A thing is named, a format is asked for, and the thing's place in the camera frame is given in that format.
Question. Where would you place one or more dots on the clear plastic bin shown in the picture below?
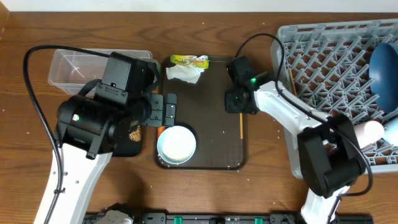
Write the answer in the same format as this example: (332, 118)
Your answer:
(71, 70)

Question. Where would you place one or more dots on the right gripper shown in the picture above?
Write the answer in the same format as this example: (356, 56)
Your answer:
(231, 105)

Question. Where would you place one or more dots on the black waste tray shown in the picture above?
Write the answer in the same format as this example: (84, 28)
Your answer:
(127, 148)

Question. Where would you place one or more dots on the pink small cup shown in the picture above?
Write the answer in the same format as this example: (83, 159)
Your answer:
(368, 133)

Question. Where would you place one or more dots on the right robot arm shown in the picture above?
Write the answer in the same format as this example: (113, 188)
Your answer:
(328, 151)

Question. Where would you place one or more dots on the wooden chopstick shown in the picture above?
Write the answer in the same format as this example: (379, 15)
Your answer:
(241, 126)
(293, 82)

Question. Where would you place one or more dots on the orange carrot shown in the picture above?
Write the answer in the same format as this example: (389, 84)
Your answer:
(160, 130)

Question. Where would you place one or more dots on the yellow green snack wrapper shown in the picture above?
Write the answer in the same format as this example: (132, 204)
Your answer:
(191, 61)

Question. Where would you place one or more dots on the blue small cup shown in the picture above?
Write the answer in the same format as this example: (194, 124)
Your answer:
(391, 132)

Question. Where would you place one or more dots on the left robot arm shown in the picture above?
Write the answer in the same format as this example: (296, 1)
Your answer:
(96, 122)

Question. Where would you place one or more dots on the crumpled white napkin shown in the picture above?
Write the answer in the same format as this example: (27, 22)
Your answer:
(183, 73)

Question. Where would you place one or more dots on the dark blue plate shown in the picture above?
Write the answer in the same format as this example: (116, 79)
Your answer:
(383, 72)

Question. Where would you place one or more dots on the brown serving tray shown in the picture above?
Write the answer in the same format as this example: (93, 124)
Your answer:
(200, 108)

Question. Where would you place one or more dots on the light blue rice bowl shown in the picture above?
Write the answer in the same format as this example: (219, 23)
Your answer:
(176, 145)

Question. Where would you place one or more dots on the brown food scrap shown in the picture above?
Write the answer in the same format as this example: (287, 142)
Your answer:
(136, 135)

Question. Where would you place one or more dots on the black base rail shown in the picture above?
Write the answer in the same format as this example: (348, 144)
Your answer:
(274, 218)

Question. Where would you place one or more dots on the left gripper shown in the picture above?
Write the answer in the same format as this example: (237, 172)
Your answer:
(158, 111)

